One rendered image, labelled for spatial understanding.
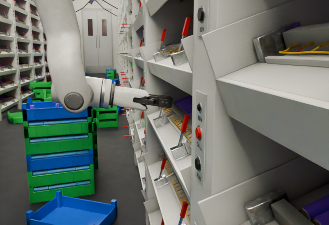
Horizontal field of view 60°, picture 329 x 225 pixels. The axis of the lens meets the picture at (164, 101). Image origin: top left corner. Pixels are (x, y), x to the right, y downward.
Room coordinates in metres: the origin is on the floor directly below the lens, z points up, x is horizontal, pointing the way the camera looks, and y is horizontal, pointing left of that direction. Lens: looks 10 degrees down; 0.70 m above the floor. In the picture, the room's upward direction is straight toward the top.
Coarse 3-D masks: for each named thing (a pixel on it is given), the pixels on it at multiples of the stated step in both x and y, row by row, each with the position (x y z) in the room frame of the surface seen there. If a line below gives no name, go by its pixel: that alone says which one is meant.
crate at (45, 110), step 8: (24, 104) 1.25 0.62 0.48; (32, 104) 1.44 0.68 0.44; (40, 104) 1.45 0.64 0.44; (48, 104) 1.46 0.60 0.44; (24, 112) 1.25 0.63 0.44; (32, 112) 1.26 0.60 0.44; (40, 112) 1.27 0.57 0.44; (48, 112) 1.28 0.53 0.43; (56, 112) 1.29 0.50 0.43; (64, 112) 1.30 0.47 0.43; (80, 112) 1.33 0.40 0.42; (88, 112) 1.34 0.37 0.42; (24, 120) 1.25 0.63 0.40; (32, 120) 1.26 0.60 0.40
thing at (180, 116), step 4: (172, 104) 0.93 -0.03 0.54; (164, 108) 0.97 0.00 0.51; (168, 108) 0.95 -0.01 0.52; (172, 108) 0.88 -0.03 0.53; (176, 108) 0.86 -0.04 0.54; (176, 112) 0.81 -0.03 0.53; (180, 112) 0.80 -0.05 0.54; (176, 116) 0.83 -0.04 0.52; (180, 116) 0.76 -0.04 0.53; (180, 120) 0.77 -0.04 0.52; (188, 120) 0.70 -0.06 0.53; (176, 124) 0.76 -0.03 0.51; (188, 124) 0.68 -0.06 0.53; (180, 128) 0.71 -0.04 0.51; (188, 128) 0.69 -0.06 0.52
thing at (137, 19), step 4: (140, 4) 1.52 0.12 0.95; (140, 8) 1.25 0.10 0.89; (140, 12) 1.70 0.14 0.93; (132, 16) 1.69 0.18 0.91; (136, 16) 1.51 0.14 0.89; (140, 16) 1.26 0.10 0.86; (132, 20) 1.69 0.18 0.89; (136, 20) 1.46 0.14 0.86; (140, 20) 1.31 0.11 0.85; (136, 24) 1.53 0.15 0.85; (140, 24) 1.37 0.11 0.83; (136, 28) 1.60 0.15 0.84
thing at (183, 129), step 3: (186, 114) 0.58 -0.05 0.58; (186, 117) 0.57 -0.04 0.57; (183, 120) 0.58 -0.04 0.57; (186, 120) 0.57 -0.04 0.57; (183, 123) 0.57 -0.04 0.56; (186, 123) 0.57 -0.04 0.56; (183, 126) 0.56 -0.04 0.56; (186, 126) 0.57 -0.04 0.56; (183, 129) 0.56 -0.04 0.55; (183, 132) 0.57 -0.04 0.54; (180, 135) 0.57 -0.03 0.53; (183, 135) 0.57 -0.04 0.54; (180, 138) 0.57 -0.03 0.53; (180, 141) 0.56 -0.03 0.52; (180, 144) 0.56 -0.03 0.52
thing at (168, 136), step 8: (176, 96) 1.02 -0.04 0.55; (184, 96) 1.03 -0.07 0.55; (152, 112) 1.01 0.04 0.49; (168, 112) 0.93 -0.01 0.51; (152, 120) 0.91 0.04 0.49; (176, 120) 0.82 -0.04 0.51; (160, 128) 0.80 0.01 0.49; (168, 128) 0.77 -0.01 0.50; (160, 136) 0.73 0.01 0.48; (168, 136) 0.71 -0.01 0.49; (176, 136) 0.69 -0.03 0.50; (168, 144) 0.66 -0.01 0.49; (176, 144) 0.64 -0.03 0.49; (168, 152) 0.61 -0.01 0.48; (184, 160) 0.54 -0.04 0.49; (176, 168) 0.52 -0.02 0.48; (184, 168) 0.41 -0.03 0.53; (184, 176) 0.41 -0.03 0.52; (184, 184) 0.45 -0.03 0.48
